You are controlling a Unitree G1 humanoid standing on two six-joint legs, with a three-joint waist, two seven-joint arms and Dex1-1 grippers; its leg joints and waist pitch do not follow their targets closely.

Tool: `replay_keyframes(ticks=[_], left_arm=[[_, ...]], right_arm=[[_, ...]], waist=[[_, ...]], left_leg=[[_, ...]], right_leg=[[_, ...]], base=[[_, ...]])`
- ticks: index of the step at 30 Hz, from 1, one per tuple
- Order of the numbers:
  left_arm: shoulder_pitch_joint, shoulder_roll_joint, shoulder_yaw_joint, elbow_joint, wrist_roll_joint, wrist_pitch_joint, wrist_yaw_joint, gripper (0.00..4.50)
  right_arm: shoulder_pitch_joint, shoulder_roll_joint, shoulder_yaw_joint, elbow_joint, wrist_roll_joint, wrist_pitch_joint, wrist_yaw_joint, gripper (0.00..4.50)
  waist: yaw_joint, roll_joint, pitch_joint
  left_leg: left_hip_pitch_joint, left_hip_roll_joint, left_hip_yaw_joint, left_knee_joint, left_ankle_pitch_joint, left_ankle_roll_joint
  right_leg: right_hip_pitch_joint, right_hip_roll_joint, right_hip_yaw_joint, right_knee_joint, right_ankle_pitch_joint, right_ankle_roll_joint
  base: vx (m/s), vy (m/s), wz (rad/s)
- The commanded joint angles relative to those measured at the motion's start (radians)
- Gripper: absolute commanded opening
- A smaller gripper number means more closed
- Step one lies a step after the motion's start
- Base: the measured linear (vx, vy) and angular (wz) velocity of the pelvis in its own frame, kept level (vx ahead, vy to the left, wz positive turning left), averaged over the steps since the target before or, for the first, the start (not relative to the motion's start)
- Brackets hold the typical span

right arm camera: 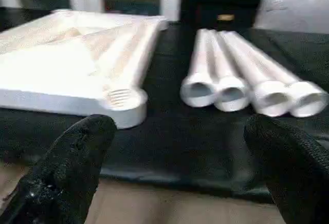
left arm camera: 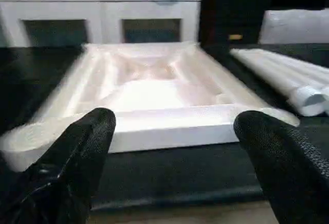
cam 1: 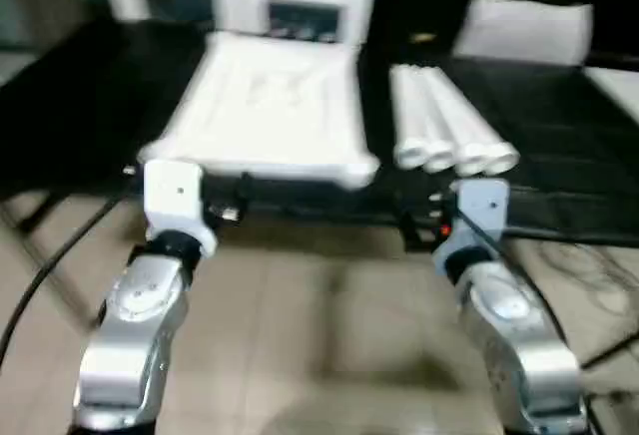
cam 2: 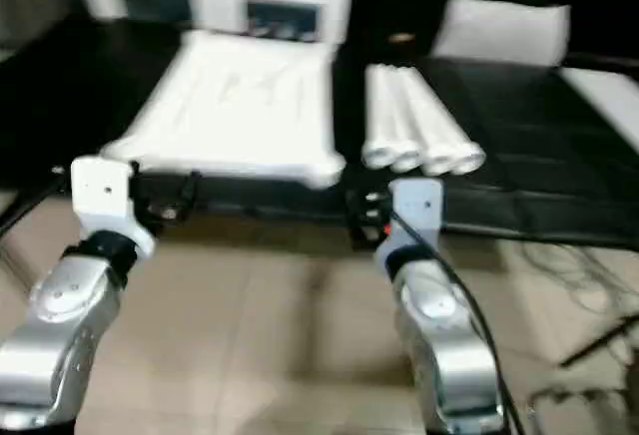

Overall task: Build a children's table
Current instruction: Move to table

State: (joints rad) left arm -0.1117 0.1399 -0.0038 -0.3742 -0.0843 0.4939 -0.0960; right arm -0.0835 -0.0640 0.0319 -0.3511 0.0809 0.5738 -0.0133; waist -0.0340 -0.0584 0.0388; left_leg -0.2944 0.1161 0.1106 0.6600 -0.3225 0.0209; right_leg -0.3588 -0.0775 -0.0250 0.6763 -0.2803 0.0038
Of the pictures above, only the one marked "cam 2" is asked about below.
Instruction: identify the white plastic table leg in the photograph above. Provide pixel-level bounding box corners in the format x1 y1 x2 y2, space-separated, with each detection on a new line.
404 66 488 175
389 66 455 177
361 64 395 171
374 66 422 175

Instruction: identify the white plastic table top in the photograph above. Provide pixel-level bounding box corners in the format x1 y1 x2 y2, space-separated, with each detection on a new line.
100 29 347 190

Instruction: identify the black floor rod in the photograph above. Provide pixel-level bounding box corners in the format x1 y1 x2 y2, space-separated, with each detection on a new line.
559 313 639 368

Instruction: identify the flat white board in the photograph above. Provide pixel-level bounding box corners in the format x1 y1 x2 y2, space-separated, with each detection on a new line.
557 66 639 155

